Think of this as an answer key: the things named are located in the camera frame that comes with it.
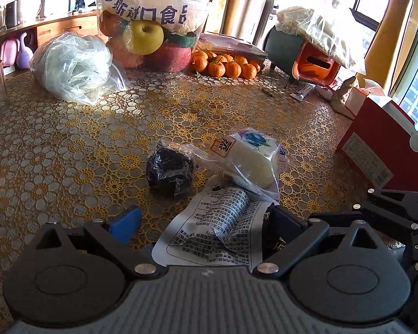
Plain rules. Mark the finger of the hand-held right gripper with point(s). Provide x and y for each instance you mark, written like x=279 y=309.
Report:
x=386 y=217
x=411 y=196

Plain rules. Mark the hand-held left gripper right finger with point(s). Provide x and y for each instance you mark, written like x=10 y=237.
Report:
x=285 y=228

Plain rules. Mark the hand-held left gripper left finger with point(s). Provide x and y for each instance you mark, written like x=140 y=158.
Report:
x=125 y=224

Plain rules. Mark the red cardboard box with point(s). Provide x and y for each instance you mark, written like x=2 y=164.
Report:
x=379 y=135

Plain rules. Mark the black snack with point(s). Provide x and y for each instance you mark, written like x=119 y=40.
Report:
x=169 y=170

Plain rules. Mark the white printed wrapper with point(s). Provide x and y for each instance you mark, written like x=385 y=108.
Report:
x=216 y=222

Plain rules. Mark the white bun packet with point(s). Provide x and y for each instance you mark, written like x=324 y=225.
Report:
x=250 y=160

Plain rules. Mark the gold lace patterned desktop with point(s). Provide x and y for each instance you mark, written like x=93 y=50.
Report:
x=90 y=139

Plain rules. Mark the beige paper bag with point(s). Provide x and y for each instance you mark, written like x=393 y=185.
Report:
x=346 y=97

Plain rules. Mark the white cream tube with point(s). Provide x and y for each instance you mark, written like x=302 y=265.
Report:
x=301 y=93

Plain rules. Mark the crumpled clear plastic bag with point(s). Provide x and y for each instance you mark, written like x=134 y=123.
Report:
x=73 y=66

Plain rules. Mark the peach coloured apple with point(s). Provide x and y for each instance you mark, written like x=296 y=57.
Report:
x=123 y=55

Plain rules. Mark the pile of tangerines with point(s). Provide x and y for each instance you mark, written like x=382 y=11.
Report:
x=226 y=68

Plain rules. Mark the red apple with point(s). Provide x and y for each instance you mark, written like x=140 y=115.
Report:
x=170 y=59

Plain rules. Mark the yellow giraffe toy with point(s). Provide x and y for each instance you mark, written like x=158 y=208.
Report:
x=397 y=24

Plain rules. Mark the clear plastic storage box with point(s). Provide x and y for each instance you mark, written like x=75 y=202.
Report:
x=230 y=45

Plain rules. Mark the wooden television cabinet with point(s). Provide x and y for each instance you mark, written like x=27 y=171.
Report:
x=62 y=26

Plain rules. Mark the yellow curtain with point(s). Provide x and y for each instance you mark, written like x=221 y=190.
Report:
x=244 y=0

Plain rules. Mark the white small appliance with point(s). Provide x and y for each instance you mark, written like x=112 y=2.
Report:
x=55 y=1

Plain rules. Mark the grey cylindrical appliance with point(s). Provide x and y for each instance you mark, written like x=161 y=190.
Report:
x=13 y=14

